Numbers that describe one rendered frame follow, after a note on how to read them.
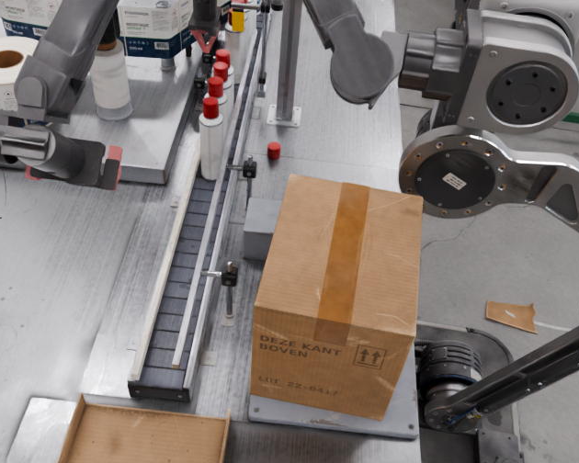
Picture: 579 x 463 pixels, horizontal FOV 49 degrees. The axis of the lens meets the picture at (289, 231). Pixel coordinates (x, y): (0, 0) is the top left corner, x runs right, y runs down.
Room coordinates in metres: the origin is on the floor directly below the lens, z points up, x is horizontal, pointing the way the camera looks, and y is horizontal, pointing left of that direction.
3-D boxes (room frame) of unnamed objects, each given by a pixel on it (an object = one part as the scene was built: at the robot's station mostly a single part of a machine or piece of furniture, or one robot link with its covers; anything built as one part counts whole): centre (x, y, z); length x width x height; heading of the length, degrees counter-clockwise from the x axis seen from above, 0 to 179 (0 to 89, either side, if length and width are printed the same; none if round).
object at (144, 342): (1.07, 0.23, 0.91); 1.07 x 0.01 x 0.02; 0
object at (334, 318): (0.69, -0.09, 0.99); 0.30 x 0.24 x 0.27; 174
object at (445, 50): (0.71, -0.16, 1.45); 0.09 x 0.08 x 0.12; 175
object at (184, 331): (1.07, 0.16, 0.96); 1.07 x 0.01 x 0.01; 0
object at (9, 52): (1.24, 0.70, 0.95); 0.20 x 0.20 x 0.14
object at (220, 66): (1.22, 0.19, 0.98); 0.05 x 0.05 x 0.20
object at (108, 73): (1.28, 0.47, 1.03); 0.09 x 0.09 x 0.30
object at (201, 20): (1.39, 0.25, 1.12); 0.10 x 0.07 x 0.07; 179
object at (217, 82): (1.16, 0.19, 0.98); 0.05 x 0.05 x 0.20
